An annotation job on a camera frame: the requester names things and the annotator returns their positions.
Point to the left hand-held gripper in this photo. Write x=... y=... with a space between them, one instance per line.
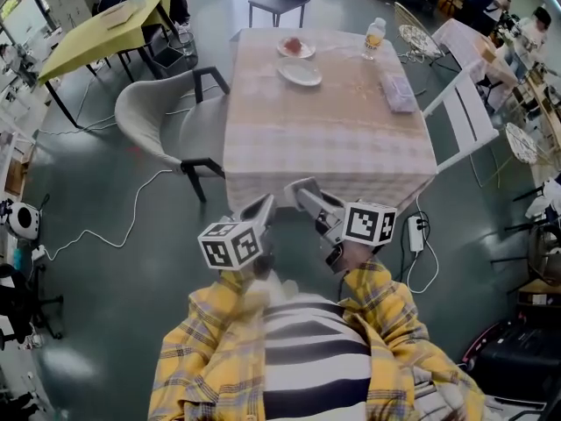
x=228 y=248

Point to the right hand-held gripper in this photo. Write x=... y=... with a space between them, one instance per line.
x=370 y=224

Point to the person's right forearm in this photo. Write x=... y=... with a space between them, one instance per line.
x=385 y=318

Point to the person's left forearm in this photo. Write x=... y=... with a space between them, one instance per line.
x=210 y=344

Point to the small white plate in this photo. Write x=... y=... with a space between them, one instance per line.
x=309 y=52

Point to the table with checked tablecloth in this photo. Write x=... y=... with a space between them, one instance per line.
x=328 y=130

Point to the person's white shoe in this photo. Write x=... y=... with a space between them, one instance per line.
x=287 y=288

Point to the white power strip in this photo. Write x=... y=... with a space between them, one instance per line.
x=415 y=235

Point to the purple wet wipes packet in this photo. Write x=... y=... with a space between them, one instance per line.
x=398 y=92

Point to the grey armchair with black legs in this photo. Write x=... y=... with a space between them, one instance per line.
x=144 y=112

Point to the person's striped shirt torso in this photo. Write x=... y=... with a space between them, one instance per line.
x=315 y=358

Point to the plastic bottle with yellow label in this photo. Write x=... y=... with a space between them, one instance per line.
x=374 y=40

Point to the black square bin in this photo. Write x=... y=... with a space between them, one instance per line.
x=171 y=55

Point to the white slatted chair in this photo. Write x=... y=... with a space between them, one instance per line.
x=482 y=116

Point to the dark grey dining chair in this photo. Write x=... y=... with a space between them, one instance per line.
x=280 y=0

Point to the small table with checked cloth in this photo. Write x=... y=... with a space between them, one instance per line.
x=464 y=42

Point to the yellow-green table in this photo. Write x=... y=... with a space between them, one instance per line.
x=96 y=42

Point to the white cloth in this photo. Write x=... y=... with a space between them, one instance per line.
x=545 y=195

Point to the white and black round device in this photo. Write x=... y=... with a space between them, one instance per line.
x=24 y=219

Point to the pale wooden tissue box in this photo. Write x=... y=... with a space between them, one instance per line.
x=116 y=14

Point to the wooden counter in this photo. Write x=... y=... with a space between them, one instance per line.
x=548 y=116

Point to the brown cardboard box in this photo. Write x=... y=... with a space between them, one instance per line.
x=541 y=294

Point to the black office chair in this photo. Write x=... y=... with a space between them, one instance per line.
x=17 y=305

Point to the black hard case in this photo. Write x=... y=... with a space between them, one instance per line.
x=521 y=358

